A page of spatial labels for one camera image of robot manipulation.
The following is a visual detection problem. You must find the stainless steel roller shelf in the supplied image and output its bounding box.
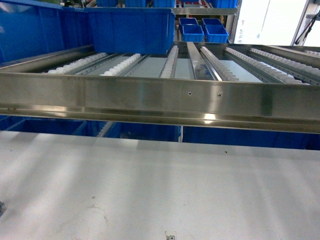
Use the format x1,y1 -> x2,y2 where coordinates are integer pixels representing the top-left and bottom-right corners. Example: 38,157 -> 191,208
0,42 -> 320,134

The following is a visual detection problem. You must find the small blue bin rear left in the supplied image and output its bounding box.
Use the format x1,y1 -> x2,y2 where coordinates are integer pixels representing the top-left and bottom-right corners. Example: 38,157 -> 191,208
178,17 -> 198,25

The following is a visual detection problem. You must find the blue bin under shelf left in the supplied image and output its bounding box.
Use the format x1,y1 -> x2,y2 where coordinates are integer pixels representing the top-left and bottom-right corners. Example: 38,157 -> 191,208
103,122 -> 181,142

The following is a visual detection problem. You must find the small blue bin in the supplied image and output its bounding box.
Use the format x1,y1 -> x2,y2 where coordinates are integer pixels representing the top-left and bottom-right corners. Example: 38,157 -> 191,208
178,17 -> 198,25
202,18 -> 222,26
204,24 -> 229,43
181,24 -> 204,42

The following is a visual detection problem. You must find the small blue bin rear right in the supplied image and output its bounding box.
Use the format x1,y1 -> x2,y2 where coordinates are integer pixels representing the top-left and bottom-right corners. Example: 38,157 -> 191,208
202,18 -> 222,26

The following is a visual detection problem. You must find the large blue bin far left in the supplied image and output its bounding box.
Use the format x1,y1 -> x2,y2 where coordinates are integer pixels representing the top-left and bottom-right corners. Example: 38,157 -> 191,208
0,0 -> 93,63

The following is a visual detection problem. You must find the blue bin under shelf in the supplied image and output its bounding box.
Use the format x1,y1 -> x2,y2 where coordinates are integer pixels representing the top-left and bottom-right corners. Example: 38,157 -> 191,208
103,122 -> 181,142
182,126 -> 320,151

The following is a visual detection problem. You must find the blue bin under shelf right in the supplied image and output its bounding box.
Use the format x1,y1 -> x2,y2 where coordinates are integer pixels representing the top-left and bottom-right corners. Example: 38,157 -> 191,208
182,126 -> 320,151

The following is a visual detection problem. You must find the small blue bin front left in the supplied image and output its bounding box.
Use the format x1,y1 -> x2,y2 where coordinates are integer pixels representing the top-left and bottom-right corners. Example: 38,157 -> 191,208
181,24 -> 204,42

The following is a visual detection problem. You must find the large blue bin on shelf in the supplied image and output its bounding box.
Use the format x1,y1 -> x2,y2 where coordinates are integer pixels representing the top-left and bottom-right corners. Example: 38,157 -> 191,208
85,7 -> 176,55

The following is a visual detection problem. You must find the small blue bin front right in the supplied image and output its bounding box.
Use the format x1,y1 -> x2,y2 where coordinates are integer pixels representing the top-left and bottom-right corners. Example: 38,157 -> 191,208
204,24 -> 229,43

